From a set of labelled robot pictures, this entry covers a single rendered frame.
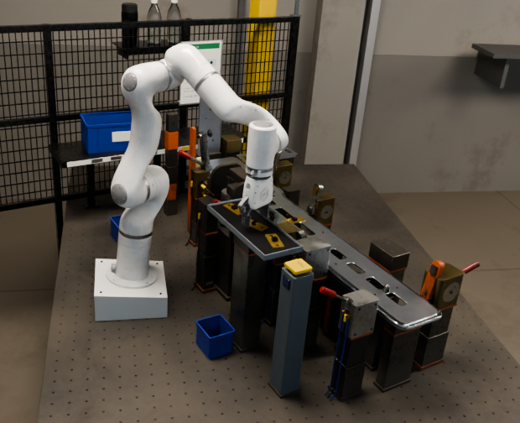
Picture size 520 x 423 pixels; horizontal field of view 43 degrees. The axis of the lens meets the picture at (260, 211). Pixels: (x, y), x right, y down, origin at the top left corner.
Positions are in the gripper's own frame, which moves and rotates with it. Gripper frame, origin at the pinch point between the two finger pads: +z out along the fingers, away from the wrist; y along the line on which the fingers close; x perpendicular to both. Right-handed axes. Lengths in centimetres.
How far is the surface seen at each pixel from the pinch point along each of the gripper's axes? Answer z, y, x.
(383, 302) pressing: 18.3, 14.2, -42.2
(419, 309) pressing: 18, 19, -52
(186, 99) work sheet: 1, 75, 105
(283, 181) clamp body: 22, 70, 39
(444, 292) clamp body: 17, 32, -54
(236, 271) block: 19.6, -3.7, 2.8
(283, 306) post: 16.1, -12.9, -23.3
